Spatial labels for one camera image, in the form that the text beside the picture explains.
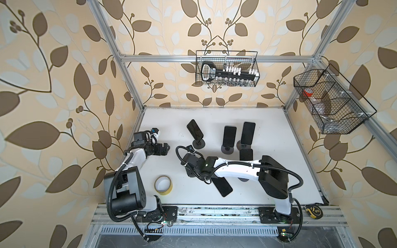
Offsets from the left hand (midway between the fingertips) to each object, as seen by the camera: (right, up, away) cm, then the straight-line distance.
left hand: (157, 145), depth 90 cm
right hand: (+20, -10, -5) cm, 23 cm away
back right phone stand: (+51, -2, +8) cm, 52 cm away
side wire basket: (+91, +21, -17) cm, 95 cm away
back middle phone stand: (+42, -4, +8) cm, 43 cm away
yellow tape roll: (+6, -25, -8) cm, 27 cm away
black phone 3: (+22, +9, 0) cm, 24 cm away
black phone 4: (+43, +6, -1) cm, 43 cm away
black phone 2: (+50, -3, -10) cm, 51 cm away
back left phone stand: (+25, -1, +10) cm, 26 cm away
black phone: (+38, -21, -8) cm, 44 cm away
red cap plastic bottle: (+89, +31, -2) cm, 94 cm away
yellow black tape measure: (+81, -29, -18) cm, 88 cm away
